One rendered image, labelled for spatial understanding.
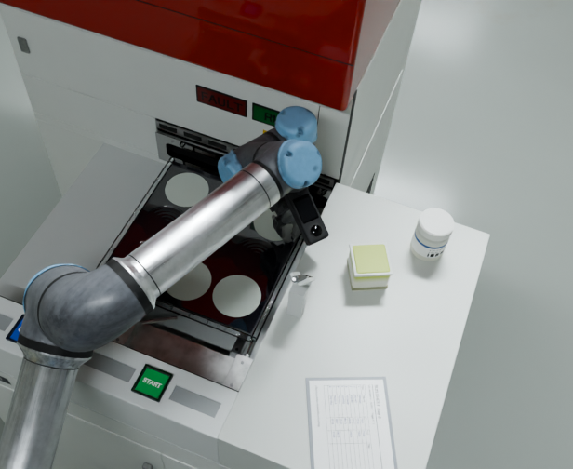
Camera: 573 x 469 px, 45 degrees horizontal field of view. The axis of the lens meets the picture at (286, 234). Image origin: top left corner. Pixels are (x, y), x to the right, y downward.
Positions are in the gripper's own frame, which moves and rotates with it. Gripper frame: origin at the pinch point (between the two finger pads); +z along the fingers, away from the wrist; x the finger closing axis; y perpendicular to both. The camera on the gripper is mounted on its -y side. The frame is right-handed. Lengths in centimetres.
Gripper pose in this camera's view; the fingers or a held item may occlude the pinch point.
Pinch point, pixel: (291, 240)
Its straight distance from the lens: 150.9
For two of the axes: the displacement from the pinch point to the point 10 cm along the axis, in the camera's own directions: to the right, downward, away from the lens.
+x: -8.6, 3.9, -3.3
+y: -5.1, -7.2, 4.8
